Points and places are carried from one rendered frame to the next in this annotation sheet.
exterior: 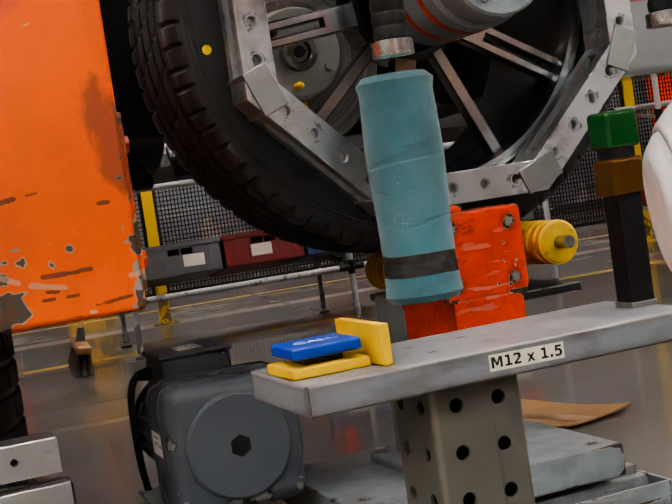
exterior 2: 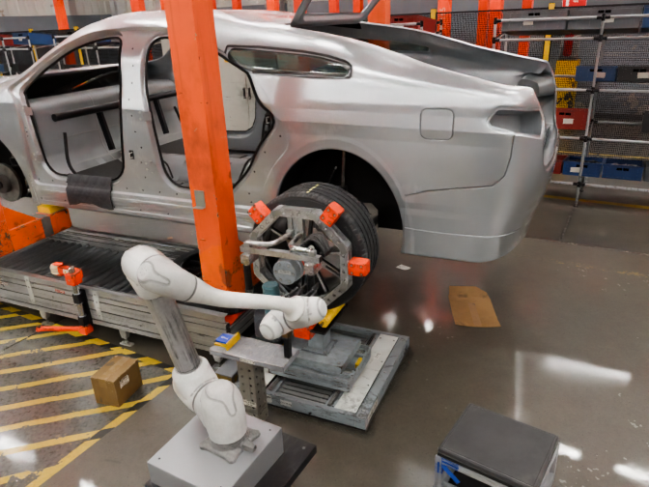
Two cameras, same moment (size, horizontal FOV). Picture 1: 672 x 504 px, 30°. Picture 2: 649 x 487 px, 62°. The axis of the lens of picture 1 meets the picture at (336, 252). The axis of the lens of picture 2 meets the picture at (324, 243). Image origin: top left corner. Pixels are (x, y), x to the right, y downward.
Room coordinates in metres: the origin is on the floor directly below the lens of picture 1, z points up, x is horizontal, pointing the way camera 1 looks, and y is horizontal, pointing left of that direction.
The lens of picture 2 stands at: (-0.07, -2.03, 1.97)
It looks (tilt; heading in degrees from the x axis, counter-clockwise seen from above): 23 degrees down; 45
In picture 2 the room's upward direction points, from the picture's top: 2 degrees counter-clockwise
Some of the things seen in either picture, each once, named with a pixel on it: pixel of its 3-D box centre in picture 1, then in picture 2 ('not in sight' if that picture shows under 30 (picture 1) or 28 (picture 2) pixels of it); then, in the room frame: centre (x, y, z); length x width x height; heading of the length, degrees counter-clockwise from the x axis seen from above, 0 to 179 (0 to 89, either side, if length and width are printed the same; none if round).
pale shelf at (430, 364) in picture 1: (475, 352); (253, 351); (1.27, -0.13, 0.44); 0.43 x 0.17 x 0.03; 110
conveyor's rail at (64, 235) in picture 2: not in sight; (155, 252); (1.77, 1.78, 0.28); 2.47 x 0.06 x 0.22; 110
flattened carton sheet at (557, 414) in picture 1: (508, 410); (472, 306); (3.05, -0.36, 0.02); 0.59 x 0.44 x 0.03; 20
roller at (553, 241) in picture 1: (513, 242); (331, 311); (1.72, -0.24, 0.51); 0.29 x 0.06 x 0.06; 20
